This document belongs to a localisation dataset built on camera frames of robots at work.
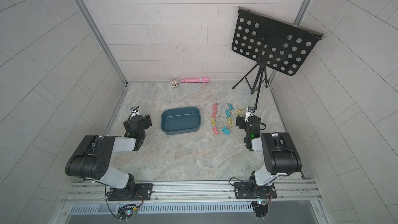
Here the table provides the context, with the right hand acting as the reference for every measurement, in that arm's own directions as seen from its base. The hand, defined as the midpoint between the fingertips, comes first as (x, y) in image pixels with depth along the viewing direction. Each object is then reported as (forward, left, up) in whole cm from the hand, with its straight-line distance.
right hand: (246, 113), depth 95 cm
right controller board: (-47, +3, -5) cm, 47 cm away
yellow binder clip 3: (+4, +3, -3) cm, 5 cm away
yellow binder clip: (-3, +21, -2) cm, 21 cm away
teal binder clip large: (-10, +14, -3) cm, 17 cm away
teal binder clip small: (+3, +11, -3) cm, 12 cm away
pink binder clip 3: (-9, +20, -3) cm, 22 cm away
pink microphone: (+32, +25, 0) cm, 41 cm away
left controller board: (-45, +63, -5) cm, 77 cm away
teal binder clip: (+8, +8, -3) cm, 12 cm away
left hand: (+2, +65, +2) cm, 65 cm away
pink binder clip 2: (+2, +20, -3) cm, 20 cm away
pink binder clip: (+8, +19, -2) cm, 20 cm away
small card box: (+32, +47, 0) cm, 57 cm away
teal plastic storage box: (-1, +41, -2) cm, 41 cm away
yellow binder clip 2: (-5, +21, -3) cm, 21 cm away
